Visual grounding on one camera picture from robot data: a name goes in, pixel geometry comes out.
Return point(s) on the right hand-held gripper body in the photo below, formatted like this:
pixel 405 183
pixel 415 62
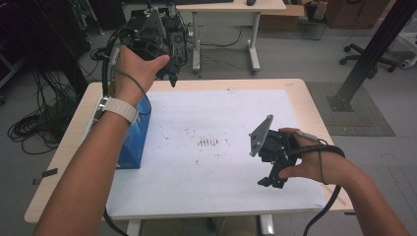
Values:
pixel 275 144

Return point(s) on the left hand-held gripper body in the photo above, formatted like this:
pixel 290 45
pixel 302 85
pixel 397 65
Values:
pixel 147 36

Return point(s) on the blue printed cardboard box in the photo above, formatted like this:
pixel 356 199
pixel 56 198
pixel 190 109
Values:
pixel 136 141

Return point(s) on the person's left hand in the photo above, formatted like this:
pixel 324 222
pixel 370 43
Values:
pixel 134 75

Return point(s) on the person's right hand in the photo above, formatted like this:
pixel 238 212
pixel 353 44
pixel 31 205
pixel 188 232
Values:
pixel 318 164

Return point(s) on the white mat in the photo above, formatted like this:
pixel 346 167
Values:
pixel 213 170

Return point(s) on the black keyboard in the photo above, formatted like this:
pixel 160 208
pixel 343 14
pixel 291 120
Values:
pixel 203 1

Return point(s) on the grey floor mat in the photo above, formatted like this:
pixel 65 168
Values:
pixel 357 111

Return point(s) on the white desk with metal legs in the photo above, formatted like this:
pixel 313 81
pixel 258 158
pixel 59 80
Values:
pixel 236 6

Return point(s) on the black computer mouse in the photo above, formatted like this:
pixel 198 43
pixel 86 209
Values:
pixel 251 2

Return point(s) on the brown cardboard box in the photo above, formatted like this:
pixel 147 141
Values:
pixel 282 18

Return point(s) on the black office chair base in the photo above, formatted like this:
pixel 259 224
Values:
pixel 364 55

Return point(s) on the black metal stand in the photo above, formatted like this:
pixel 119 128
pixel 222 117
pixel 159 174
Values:
pixel 370 52

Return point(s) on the wooden cabinet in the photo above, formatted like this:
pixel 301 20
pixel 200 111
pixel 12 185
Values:
pixel 354 13

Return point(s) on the black tape strip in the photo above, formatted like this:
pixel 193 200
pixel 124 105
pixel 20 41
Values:
pixel 49 173

